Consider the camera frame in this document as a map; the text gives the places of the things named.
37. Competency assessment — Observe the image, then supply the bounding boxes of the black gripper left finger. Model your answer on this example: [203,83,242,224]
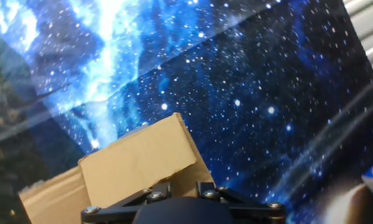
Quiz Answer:
[80,182,172,224]

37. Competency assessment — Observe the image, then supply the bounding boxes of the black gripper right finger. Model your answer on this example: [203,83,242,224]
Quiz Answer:
[195,181,286,224]

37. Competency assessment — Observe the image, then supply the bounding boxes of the brown cardboard box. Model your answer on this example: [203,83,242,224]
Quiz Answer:
[17,112,216,224]

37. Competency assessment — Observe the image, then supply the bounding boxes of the blue galaxy print cloth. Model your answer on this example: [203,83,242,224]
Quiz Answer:
[0,0,373,224]

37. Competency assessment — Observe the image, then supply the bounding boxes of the dark forest print cloth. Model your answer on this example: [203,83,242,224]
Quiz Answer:
[0,24,88,224]

